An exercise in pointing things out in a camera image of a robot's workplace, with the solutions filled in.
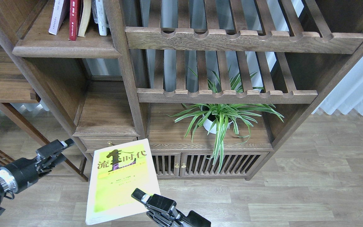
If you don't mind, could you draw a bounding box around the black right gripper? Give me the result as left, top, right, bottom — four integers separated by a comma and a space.
131, 188, 211, 227

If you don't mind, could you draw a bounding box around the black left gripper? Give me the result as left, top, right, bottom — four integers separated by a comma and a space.
0, 138, 74, 194

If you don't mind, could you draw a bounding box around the yellow green cover book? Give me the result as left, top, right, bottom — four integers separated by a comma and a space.
85, 139, 160, 225

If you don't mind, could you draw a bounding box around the white cover book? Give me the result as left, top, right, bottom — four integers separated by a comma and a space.
49, 0, 70, 35

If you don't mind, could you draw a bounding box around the red cover book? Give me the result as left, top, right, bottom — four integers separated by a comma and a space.
69, 0, 82, 41

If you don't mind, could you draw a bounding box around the white plant pot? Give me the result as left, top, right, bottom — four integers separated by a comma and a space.
200, 106, 233, 135

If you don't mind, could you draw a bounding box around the dark wooden bookshelf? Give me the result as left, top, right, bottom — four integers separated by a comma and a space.
0, 0, 363, 180

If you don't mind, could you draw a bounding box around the upright white book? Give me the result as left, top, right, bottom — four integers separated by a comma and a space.
95, 0, 109, 36

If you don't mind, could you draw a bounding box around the upright tan book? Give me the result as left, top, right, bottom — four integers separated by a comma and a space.
78, 0, 92, 37

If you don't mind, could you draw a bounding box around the white curtain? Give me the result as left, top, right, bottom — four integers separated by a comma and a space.
312, 56, 363, 115

